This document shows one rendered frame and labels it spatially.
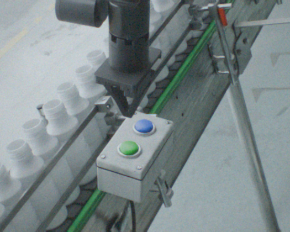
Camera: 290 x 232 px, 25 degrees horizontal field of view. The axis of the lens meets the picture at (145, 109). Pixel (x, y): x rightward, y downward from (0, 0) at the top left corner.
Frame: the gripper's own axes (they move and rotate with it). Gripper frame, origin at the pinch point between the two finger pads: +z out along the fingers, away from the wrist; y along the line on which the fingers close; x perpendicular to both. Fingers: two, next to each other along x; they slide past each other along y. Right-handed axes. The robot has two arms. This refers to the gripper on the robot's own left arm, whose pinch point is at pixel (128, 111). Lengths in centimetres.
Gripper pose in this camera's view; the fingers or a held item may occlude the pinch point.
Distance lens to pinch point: 101.2
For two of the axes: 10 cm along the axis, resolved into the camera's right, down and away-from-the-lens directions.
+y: -3.9, 5.6, -7.3
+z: -0.2, 7.9, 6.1
